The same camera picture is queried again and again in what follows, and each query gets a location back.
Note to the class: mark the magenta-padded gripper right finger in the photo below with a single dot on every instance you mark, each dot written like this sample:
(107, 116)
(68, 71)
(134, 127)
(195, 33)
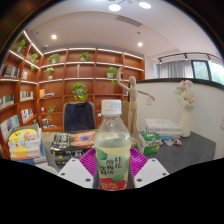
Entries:
(152, 170)

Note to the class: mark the wooden wall shelf unit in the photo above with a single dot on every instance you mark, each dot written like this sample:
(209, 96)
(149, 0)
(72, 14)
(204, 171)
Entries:
(66, 71)

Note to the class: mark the white vase with flowers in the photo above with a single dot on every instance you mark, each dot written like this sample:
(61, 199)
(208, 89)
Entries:
(186, 116)

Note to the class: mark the stack of colourful books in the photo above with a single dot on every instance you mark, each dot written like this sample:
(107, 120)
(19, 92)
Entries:
(25, 145)

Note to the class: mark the green and white tissue box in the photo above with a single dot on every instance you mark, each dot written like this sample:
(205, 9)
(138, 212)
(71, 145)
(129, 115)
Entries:
(149, 143)

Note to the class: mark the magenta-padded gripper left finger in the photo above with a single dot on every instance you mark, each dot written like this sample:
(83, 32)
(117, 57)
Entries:
(74, 171)

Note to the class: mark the stack of dark books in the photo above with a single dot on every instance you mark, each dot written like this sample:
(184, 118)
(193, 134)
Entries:
(73, 141)

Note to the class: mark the dark framed window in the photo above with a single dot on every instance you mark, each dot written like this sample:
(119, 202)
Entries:
(206, 70)

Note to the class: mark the stack of white boxes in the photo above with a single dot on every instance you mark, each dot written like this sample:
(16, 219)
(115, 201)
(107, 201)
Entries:
(163, 126)

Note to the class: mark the ceiling lamp with round lights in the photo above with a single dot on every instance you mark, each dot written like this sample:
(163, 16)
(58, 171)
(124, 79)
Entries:
(114, 7)

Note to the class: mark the round recessed ceiling light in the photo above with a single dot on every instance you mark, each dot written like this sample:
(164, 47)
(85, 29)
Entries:
(53, 36)
(140, 44)

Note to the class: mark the grey window curtain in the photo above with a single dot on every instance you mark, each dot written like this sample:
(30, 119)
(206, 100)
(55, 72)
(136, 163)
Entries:
(175, 69)

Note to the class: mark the clear plastic drink bottle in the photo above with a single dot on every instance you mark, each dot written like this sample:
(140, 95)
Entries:
(112, 146)

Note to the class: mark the wooden artist mannequin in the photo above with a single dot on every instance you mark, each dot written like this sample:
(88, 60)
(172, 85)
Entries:
(132, 100)

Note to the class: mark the white wall socket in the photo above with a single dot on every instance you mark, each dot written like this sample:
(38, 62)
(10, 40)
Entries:
(222, 121)
(148, 100)

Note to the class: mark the dark upholstered chair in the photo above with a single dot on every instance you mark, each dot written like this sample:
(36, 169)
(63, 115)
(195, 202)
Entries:
(79, 116)

